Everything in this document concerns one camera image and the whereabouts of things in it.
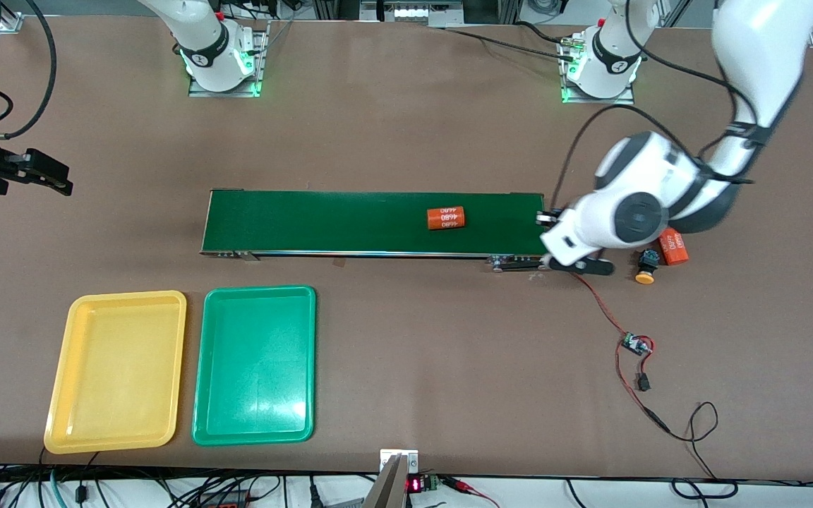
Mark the yellow push button switch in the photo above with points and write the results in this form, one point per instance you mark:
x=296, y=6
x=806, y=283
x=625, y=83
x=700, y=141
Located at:
x=646, y=268

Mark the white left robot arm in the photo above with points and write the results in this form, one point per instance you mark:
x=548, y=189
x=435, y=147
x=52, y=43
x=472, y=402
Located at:
x=766, y=49

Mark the small green circuit board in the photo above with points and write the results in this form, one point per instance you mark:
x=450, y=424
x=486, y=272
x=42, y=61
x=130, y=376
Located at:
x=636, y=344

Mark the small black connector plug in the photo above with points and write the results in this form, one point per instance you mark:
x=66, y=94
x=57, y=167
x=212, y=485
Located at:
x=643, y=383

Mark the green belt conveyor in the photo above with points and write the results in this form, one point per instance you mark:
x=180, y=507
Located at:
x=350, y=222

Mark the yellow plastic tray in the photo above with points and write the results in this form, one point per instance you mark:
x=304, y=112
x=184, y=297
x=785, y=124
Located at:
x=117, y=374

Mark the white power strip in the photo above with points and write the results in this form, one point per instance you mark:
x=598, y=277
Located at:
x=410, y=10

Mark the green plastic tray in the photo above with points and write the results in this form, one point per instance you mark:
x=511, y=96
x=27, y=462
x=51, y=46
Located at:
x=255, y=367

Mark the red and black clip lead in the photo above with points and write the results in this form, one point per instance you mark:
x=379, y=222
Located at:
x=466, y=487

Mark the red digit display module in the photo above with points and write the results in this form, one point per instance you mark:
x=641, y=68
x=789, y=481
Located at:
x=420, y=484

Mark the grey metal bar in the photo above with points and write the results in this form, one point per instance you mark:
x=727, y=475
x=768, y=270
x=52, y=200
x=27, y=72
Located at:
x=385, y=490

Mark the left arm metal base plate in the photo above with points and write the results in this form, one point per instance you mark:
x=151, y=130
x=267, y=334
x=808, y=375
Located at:
x=625, y=99

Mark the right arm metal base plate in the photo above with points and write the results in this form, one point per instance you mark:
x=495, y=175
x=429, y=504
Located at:
x=262, y=63

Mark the silver metal bracket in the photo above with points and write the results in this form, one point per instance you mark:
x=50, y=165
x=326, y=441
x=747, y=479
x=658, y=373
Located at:
x=387, y=455

